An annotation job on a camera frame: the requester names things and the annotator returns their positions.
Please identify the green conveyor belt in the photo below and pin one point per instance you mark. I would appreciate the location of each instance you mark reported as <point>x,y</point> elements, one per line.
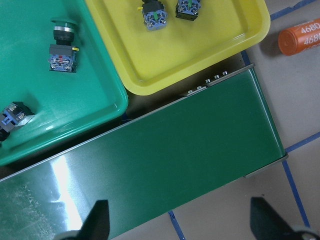
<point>148,166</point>

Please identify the green push button switch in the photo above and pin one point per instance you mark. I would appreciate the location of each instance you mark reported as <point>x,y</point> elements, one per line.
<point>13,117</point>
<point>62,54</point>

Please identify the orange cylinder with 4680 print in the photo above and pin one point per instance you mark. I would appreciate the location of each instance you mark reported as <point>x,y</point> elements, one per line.
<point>299,38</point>

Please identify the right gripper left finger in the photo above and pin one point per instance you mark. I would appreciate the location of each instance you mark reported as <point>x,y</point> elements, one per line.
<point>97,224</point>

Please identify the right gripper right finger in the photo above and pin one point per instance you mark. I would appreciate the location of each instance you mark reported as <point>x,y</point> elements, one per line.
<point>267,224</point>

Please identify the yellow push button switch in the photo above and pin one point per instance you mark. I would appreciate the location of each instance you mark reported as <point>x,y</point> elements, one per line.
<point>187,9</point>
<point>154,14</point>

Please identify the green plastic tray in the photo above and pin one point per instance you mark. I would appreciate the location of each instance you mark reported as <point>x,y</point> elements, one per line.
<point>64,104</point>

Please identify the yellow plastic tray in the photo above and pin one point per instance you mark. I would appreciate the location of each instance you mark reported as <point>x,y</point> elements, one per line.
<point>149,61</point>

